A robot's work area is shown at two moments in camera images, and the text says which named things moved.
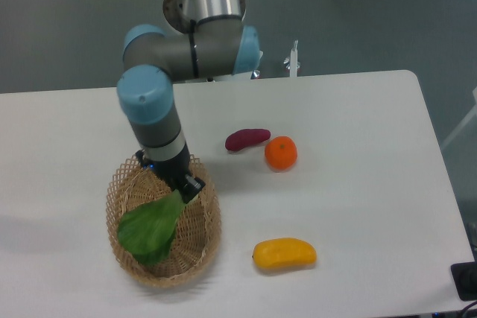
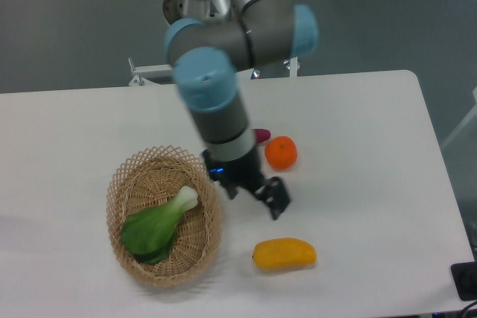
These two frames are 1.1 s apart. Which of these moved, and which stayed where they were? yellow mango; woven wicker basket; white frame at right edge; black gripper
Moved: black gripper
Stayed: woven wicker basket; yellow mango; white frame at right edge
